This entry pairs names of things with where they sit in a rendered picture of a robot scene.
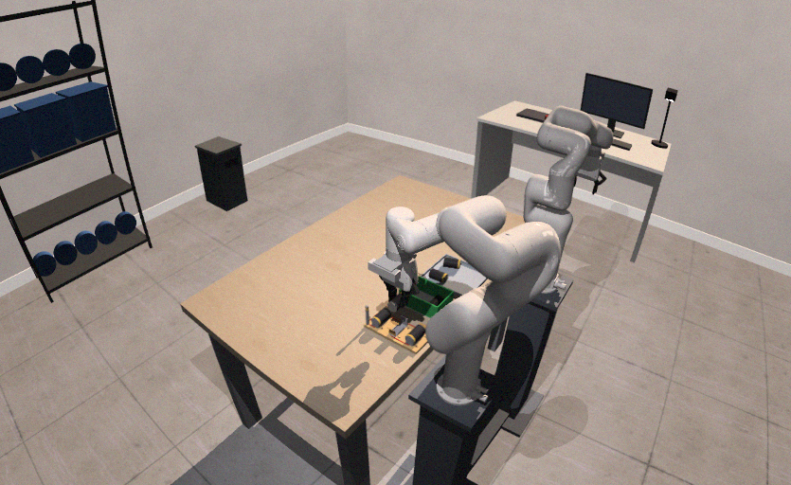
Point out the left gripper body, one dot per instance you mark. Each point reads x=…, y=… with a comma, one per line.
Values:
x=409, y=270

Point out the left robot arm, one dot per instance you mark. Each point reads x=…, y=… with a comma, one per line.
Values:
x=457, y=328

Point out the green box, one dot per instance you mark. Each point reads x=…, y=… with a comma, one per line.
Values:
x=428, y=290

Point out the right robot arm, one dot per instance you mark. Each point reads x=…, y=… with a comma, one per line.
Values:
x=553, y=194

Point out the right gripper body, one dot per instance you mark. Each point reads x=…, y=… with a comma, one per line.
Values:
x=591, y=168

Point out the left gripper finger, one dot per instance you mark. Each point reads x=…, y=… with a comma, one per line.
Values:
x=392, y=291
x=404, y=298

